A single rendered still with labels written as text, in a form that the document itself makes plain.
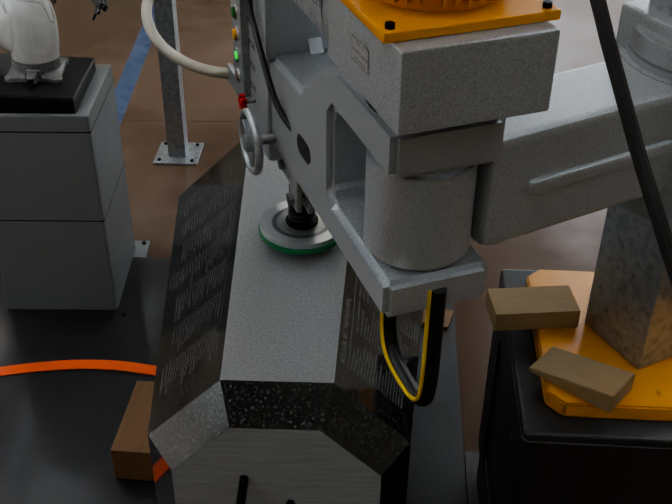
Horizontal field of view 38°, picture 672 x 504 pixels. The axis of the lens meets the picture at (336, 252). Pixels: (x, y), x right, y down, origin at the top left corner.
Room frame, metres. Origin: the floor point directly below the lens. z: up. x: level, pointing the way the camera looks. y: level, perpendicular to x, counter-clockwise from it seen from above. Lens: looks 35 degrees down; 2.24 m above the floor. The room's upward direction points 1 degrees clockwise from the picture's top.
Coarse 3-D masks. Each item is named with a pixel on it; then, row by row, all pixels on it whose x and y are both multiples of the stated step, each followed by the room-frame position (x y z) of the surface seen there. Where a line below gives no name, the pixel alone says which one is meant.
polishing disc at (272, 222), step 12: (276, 204) 2.14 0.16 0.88; (264, 216) 2.08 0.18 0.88; (276, 216) 2.08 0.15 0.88; (264, 228) 2.03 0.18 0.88; (276, 228) 2.03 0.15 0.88; (288, 228) 2.03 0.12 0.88; (324, 228) 2.03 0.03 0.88; (276, 240) 1.98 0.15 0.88; (288, 240) 1.98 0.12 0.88; (300, 240) 1.98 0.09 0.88; (312, 240) 1.98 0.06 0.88; (324, 240) 1.98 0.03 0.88
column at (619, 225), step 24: (624, 216) 1.75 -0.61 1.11; (624, 240) 1.73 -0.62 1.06; (648, 240) 1.68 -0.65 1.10; (600, 264) 1.78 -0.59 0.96; (624, 264) 1.72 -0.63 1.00; (648, 264) 1.66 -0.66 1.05; (600, 288) 1.77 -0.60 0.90; (624, 288) 1.71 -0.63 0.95; (648, 288) 1.65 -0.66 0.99; (600, 312) 1.76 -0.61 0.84; (624, 312) 1.69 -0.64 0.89; (648, 312) 1.64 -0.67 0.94; (624, 336) 1.68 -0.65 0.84; (648, 336) 1.63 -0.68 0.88; (648, 360) 1.64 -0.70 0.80
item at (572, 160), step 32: (640, 64) 1.70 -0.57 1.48; (576, 96) 1.58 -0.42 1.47; (608, 96) 1.58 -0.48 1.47; (640, 96) 1.58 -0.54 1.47; (512, 128) 1.45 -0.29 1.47; (544, 128) 1.46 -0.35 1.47; (576, 128) 1.49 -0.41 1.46; (608, 128) 1.52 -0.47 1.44; (640, 128) 1.56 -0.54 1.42; (512, 160) 1.42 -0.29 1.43; (544, 160) 1.46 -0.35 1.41; (576, 160) 1.49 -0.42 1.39; (608, 160) 1.52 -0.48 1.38; (480, 192) 1.42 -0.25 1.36; (512, 192) 1.43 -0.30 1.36; (544, 192) 1.46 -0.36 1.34; (576, 192) 1.50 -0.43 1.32; (608, 192) 1.54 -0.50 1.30; (640, 192) 1.58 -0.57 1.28; (480, 224) 1.42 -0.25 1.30; (512, 224) 1.43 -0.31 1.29; (544, 224) 1.47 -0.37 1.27
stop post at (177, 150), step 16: (160, 0) 3.91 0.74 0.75; (160, 16) 3.91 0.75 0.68; (176, 16) 3.97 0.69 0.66; (160, 32) 3.91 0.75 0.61; (176, 32) 3.94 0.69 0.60; (176, 48) 3.92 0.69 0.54; (160, 64) 3.91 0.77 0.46; (176, 64) 3.91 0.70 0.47; (176, 80) 3.91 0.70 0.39; (176, 96) 3.91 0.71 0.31; (176, 112) 3.91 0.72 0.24; (176, 128) 3.91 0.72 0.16; (160, 144) 4.02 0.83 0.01; (176, 144) 3.91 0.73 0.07; (192, 144) 4.02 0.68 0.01; (160, 160) 3.87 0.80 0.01; (176, 160) 3.87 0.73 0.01; (192, 160) 3.86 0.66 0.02
